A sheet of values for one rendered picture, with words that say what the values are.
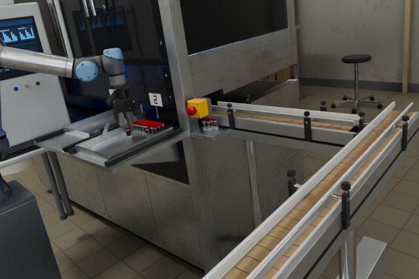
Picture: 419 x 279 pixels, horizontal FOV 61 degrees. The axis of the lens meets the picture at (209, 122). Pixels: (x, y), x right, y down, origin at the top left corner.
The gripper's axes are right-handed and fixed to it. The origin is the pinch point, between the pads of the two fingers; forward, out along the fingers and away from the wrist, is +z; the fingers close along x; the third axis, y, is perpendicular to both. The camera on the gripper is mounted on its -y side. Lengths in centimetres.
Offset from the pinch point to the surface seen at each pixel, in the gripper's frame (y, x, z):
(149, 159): 13.7, -0.5, 13.3
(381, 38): -19, 408, 24
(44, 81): -77, 1, -18
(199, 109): 32.3, 15.7, -6.5
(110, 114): -42.6, 17.6, 4.5
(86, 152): 1.1, -21.6, 3.4
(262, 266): 103, -44, -3
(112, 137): -7.8, -3.7, 5.2
